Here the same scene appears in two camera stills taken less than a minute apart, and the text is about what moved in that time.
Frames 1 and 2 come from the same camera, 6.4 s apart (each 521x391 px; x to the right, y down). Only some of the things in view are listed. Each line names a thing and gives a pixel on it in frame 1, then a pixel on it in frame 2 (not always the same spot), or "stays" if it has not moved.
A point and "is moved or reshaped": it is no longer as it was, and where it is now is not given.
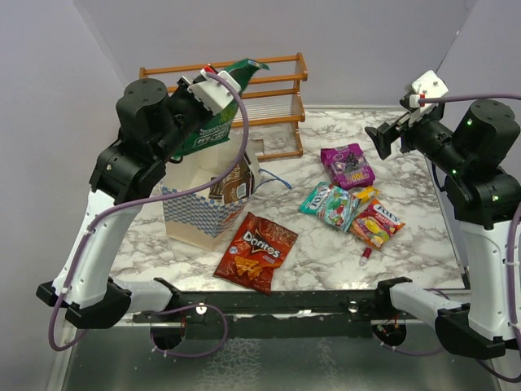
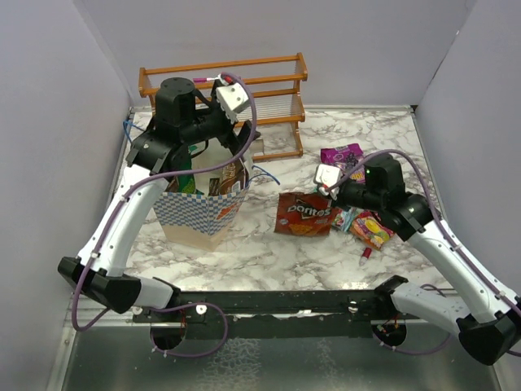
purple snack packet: (348, 166) stays
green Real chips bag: (218, 128) -> (186, 183)
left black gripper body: (189, 112) -> (213, 123)
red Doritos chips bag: (254, 248) -> (304, 214)
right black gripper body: (423, 129) -> (352, 194)
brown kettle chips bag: (237, 185) is moved or reshaped
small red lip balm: (365, 256) stays
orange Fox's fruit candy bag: (377, 223) stays
